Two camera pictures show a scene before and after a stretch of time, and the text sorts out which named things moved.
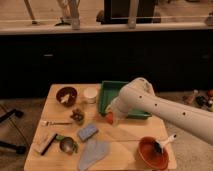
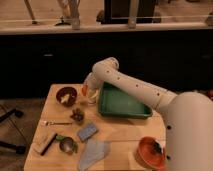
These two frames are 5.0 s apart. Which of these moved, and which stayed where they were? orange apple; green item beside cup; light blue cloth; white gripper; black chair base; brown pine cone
Moved: orange apple; white gripper
Stayed: brown pine cone; green item beside cup; black chair base; light blue cloth
